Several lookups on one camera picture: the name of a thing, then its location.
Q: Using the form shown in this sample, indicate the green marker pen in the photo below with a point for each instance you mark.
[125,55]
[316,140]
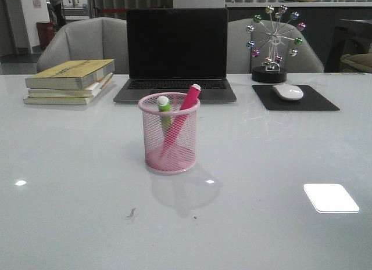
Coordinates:
[164,105]

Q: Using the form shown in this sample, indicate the pink marker pen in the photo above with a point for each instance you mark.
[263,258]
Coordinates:
[177,125]

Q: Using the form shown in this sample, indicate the pink mesh pen holder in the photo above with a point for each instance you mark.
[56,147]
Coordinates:
[181,156]

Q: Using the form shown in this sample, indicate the grey open laptop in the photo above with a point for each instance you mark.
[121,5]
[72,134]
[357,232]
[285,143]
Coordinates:
[171,49]

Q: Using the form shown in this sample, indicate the ferris wheel desk ornament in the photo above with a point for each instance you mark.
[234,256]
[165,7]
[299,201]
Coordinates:
[270,71]

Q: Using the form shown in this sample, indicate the white middle book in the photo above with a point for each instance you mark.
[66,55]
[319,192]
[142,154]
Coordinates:
[88,92]

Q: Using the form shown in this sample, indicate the white computer mouse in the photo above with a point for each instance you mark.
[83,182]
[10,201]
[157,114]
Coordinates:
[288,91]

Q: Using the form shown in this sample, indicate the grey right armchair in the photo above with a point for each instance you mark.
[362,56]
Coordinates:
[247,48]

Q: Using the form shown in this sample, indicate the grey armchair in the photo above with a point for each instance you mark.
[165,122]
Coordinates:
[98,38]
[247,48]

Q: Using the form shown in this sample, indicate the grey left armchair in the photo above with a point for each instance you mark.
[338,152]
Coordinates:
[98,38]

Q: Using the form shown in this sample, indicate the black mouse pad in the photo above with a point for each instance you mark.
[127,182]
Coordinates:
[311,101]

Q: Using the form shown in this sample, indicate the yellow top book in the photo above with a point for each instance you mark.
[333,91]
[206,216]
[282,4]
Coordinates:
[73,74]

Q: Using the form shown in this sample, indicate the yellow book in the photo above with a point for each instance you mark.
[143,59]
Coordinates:
[60,101]
[73,74]

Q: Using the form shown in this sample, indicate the red barrier belt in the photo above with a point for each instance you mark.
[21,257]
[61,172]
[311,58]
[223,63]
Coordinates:
[123,10]

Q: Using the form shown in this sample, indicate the yellow bottom book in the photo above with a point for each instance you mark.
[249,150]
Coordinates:
[60,101]

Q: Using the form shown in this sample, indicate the person in dark trousers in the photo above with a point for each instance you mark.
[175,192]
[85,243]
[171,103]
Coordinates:
[57,6]

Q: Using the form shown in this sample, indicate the red bin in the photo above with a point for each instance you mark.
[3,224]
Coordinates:
[46,33]

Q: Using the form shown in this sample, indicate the olive cushion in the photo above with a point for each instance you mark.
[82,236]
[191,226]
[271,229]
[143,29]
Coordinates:
[361,62]

